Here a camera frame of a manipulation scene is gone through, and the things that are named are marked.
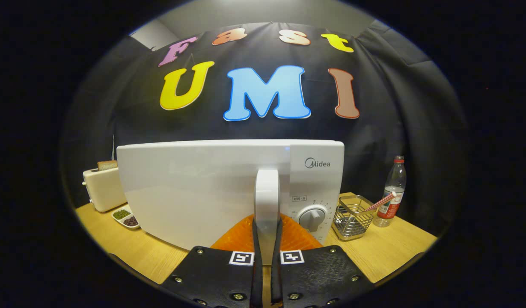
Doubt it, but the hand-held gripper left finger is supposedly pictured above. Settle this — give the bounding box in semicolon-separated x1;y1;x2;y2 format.
160;214;263;308

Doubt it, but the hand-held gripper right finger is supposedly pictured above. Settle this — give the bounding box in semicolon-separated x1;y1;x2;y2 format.
271;213;374;308

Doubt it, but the white microwave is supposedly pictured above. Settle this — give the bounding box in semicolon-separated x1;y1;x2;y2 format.
116;139;345;266

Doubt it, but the red striped straw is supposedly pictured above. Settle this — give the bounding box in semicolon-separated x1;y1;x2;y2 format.
360;191;397;213

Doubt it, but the white divided bean dish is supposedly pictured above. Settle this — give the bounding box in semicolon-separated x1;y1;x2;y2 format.
112;205;141;230

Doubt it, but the clear plastic water bottle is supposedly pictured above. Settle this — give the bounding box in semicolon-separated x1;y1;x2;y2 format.
373;155;407;227

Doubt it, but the white toaster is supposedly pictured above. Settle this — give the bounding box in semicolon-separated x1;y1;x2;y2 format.
82;165;127;213

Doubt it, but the metal wire basket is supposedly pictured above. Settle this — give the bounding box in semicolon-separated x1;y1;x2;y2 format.
333;195;373;241

